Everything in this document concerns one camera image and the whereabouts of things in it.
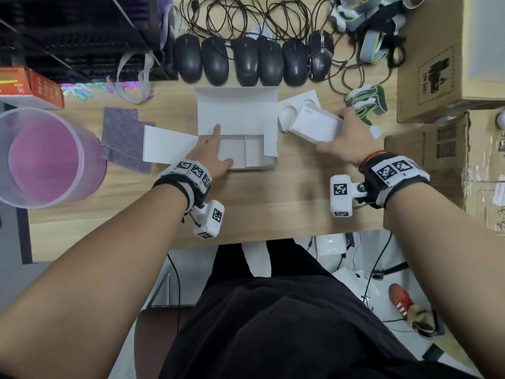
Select person's right hand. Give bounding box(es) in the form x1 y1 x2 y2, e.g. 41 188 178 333
315 107 384 167

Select person's left hand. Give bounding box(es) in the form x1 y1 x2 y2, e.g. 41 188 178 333
196 123 234 180

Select grey green strap pair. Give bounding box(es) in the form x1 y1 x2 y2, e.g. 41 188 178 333
345 84 389 127

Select small white box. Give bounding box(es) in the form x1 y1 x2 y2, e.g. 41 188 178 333
289 105 345 145

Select white cardboard box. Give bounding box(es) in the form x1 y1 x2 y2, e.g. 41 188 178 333
142 86 280 171

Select white insert tray with holes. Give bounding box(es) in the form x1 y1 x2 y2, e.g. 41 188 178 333
277 89 322 134

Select person's left forearm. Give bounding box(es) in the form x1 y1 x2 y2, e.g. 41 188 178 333
0 184 188 379

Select person's right forearm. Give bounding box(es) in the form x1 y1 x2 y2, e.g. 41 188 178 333
385 182 505 379

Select tape-wrapped cardboard box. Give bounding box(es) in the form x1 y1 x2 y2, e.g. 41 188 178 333
383 108 505 237

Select cardboard box with black print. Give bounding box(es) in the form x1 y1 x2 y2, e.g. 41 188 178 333
396 0 505 124

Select person's black clothing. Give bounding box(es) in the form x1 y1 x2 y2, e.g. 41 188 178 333
157 238 486 379

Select marker-printed black wrist band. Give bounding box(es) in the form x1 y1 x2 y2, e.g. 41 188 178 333
358 152 431 210
151 159 214 214

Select black angular gaming mouse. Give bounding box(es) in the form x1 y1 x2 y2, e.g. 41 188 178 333
307 30 335 83

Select purple cloth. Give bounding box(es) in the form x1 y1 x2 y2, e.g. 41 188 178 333
102 107 156 174

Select plain black computer mouse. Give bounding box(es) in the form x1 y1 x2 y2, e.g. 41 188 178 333
174 34 203 84
258 36 285 86
201 36 229 86
282 38 308 87
231 36 260 87

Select grey ribbon loop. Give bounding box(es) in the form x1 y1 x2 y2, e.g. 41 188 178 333
107 51 155 105

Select white power adapter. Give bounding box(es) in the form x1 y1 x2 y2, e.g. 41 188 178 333
315 234 348 256

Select row of black computer mice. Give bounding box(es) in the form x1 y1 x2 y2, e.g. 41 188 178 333
179 0 395 95

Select pile of colourful plastic clips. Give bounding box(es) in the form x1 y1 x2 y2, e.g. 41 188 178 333
61 82 141 101

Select purple ribbed plastic pieces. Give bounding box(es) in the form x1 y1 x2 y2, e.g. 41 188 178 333
118 0 174 28

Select red striped shoe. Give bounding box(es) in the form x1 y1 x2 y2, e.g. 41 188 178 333
388 283 416 318

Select clear plastic bucket pink bottom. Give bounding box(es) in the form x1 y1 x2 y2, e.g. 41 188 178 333
0 107 108 210

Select orange carton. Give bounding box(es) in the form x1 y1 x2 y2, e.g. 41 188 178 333
0 66 65 111

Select brown chair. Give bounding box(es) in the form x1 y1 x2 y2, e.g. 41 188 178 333
134 272 196 379

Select red string bracelet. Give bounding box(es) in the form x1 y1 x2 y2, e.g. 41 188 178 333
358 150 389 170

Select pile of grey green straps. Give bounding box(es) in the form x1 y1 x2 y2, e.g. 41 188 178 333
329 0 427 69

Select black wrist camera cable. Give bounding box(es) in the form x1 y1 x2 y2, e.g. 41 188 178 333
167 253 182 334

